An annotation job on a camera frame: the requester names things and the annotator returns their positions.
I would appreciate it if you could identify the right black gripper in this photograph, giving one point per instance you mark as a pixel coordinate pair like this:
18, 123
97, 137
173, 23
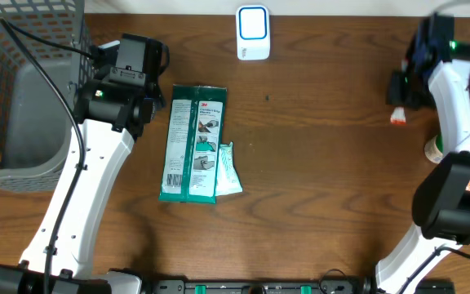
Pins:
395, 95

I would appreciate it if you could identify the orange red stick sachet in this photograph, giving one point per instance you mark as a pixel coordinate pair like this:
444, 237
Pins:
398, 116

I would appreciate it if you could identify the green lid jar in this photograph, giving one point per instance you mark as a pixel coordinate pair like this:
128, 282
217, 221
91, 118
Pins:
433, 149

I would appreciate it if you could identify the light teal wipes packet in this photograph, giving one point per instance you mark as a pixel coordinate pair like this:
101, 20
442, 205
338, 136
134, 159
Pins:
227, 181

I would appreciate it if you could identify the green white package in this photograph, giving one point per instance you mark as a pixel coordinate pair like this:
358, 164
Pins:
192, 147

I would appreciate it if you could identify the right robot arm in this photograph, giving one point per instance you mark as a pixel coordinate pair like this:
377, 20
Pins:
435, 74

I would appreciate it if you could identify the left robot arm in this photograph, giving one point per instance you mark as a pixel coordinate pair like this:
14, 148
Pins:
109, 116

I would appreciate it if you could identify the white barcode scanner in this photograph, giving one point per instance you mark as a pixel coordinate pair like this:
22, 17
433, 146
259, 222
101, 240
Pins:
253, 33

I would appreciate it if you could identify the grey plastic mesh basket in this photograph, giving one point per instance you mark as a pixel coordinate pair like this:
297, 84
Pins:
34, 128

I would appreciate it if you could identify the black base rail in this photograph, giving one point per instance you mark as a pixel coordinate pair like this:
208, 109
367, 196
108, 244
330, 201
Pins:
335, 285

